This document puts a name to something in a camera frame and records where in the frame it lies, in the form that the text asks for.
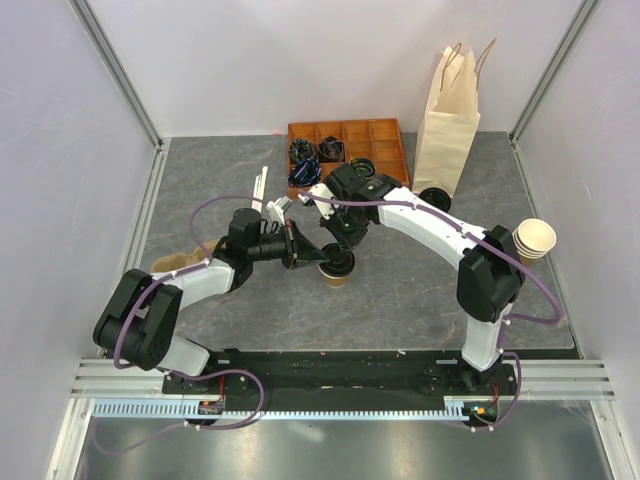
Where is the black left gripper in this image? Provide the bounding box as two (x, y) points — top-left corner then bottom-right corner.
(248, 219), (329, 270)

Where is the black cup lid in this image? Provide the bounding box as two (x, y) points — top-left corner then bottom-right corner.
(319, 243), (356, 273)

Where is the single paper cup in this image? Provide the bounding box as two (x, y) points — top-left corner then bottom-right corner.
(319, 265), (352, 288)

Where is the stack of paper cups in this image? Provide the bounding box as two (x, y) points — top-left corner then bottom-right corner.
(513, 218), (557, 266)

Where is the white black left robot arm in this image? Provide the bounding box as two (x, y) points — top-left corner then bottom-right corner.
(93, 208), (328, 393)

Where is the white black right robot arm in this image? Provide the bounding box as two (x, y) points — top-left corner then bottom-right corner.
(309, 165), (524, 394)

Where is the white straw pack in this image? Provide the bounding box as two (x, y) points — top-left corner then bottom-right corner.
(251, 166), (269, 214)

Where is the green yellow coiled band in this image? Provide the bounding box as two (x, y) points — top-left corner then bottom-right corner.
(349, 157), (376, 178)

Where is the blue striped coiled band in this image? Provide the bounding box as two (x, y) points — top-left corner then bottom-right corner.
(288, 158), (322, 188)

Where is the brown black coiled band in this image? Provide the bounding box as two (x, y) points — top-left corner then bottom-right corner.
(318, 135), (345, 163)

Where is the dark coiled band left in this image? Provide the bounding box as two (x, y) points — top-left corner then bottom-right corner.
(289, 138), (316, 164)

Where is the orange compartment tray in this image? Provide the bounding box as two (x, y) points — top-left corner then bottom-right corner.
(287, 118), (410, 187)

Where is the black lid stack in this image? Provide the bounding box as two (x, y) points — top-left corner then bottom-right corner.
(419, 187), (452, 213)

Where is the brown pulp cup carrier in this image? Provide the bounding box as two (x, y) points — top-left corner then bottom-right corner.
(151, 239), (219, 274)

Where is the kraft paper bag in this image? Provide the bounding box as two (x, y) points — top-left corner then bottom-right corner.
(412, 41), (496, 197)

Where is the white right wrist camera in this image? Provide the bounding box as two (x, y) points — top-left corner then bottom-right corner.
(298, 183), (335, 220)

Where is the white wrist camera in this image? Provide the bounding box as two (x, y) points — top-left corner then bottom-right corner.
(266, 196), (293, 225)
(298, 183), (335, 220)

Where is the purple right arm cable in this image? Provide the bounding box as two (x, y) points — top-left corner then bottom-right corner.
(298, 189), (564, 361)

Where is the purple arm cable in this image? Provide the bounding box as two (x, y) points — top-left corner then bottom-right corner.
(112, 195), (266, 371)
(298, 189), (564, 361)

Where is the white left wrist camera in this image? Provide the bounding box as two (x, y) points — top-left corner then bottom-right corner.
(266, 196), (293, 225)

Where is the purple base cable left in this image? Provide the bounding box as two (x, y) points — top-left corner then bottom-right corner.
(89, 369), (266, 454)

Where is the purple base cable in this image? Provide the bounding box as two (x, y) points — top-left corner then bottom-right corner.
(89, 369), (266, 454)
(462, 352), (526, 434)

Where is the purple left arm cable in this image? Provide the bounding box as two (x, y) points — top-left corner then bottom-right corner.
(112, 195), (266, 371)

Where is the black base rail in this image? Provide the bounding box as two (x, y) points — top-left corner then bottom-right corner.
(162, 349), (516, 411)

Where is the white slotted cable duct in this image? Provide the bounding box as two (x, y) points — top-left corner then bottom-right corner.
(93, 399), (497, 421)

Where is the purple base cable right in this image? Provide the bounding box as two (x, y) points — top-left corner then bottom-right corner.
(462, 352), (526, 434)

